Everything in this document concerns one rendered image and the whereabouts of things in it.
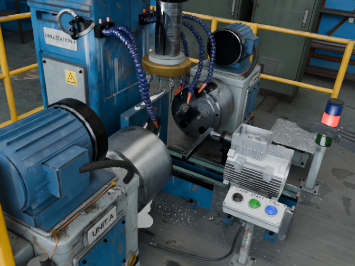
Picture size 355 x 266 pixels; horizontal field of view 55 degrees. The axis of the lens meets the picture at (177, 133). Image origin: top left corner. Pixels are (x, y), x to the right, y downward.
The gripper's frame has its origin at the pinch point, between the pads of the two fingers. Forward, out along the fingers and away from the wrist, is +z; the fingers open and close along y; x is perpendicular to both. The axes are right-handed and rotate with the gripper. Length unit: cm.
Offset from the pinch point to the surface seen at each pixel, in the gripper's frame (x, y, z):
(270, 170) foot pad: 16.8, 8.4, 9.6
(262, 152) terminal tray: 13.7, 5.2, 14.4
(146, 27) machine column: -6, -14, 77
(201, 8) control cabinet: 51, -312, 180
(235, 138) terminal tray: 13.0, 5.1, 24.3
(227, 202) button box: 19.7, 28.8, 16.1
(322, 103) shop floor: 124, -340, -1
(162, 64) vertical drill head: -3, 6, 56
